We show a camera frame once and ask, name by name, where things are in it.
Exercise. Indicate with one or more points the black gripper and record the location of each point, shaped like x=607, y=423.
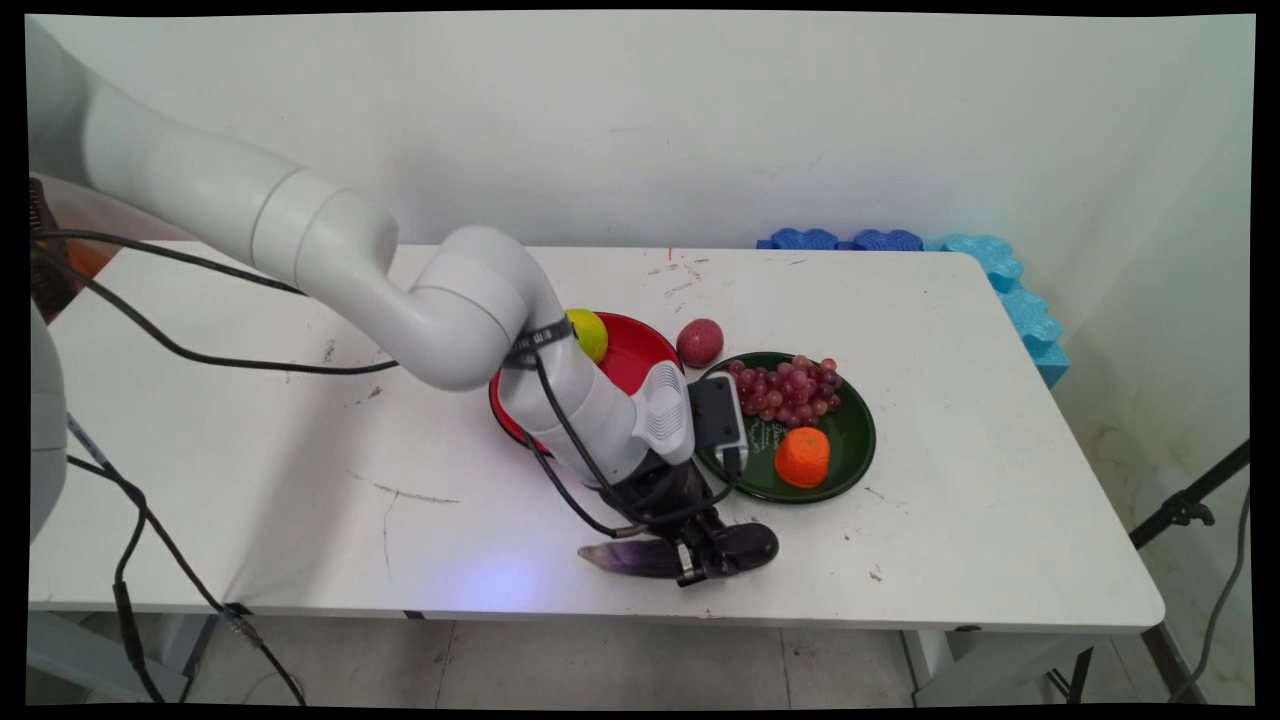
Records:
x=665, y=495

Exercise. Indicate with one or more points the dark purple eggplant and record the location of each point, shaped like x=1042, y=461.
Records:
x=630, y=558

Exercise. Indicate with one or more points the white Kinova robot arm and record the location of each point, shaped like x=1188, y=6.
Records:
x=330, y=250

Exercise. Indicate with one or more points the orange fruit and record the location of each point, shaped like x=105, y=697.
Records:
x=803, y=458

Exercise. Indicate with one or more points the red grape bunch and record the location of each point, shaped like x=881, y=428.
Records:
x=790, y=390

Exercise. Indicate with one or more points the dark green round plate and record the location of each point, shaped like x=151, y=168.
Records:
x=850, y=440

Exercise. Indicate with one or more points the red round plate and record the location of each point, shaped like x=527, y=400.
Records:
x=640, y=355

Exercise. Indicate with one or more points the red round potato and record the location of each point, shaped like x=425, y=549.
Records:
x=700, y=343

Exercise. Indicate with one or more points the green yellow apple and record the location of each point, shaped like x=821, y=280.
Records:
x=590, y=332

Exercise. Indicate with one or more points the dark blue foam piece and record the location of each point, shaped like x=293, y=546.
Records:
x=803, y=239
x=888, y=240

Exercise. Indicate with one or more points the light blue foam strip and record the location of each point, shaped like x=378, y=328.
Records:
x=1030, y=320

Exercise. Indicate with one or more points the black table leg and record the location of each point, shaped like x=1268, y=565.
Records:
x=1170, y=660

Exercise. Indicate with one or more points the black tripod stand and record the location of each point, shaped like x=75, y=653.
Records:
x=1185, y=512

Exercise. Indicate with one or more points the grey table leg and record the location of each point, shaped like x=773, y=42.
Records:
x=200, y=650

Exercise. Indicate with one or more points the orange object beside table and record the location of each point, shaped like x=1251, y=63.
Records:
x=85, y=260

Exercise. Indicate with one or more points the dark box beside table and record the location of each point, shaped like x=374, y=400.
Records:
x=45, y=290

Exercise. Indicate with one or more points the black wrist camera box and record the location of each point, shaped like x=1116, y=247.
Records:
x=718, y=420

